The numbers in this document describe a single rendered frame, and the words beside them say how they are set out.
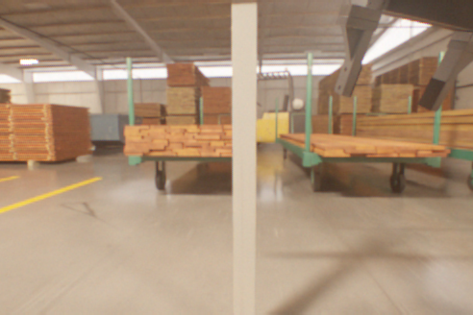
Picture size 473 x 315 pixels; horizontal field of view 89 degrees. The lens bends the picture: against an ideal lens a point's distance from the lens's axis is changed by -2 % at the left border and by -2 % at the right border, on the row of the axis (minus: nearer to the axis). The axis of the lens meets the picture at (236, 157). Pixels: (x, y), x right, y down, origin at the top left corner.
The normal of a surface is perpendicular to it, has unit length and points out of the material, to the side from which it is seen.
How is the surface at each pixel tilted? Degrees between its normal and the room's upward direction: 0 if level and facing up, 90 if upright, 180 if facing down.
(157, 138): 90
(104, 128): 90
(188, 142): 90
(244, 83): 90
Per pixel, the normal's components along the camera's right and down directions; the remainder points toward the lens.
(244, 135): -0.07, 0.12
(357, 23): 0.04, 0.51
